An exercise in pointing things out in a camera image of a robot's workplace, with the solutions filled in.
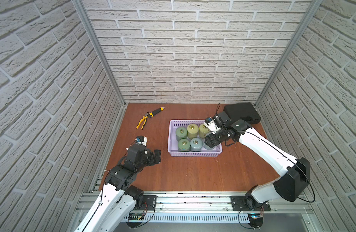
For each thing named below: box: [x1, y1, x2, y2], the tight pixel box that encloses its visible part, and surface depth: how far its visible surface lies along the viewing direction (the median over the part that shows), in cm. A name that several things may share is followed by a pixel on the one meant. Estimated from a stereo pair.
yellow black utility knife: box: [148, 106, 165, 118], surface depth 116 cm
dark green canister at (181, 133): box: [175, 126, 188, 142], surface depth 94 cm
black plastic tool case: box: [223, 102, 262, 125], surface depth 109 cm
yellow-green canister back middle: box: [186, 123, 199, 140], surface depth 96 cm
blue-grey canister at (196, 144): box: [190, 137, 203, 152], surface depth 89 cm
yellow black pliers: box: [136, 110, 155, 130], surface depth 112 cm
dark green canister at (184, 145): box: [178, 138, 191, 152], surface depth 89 cm
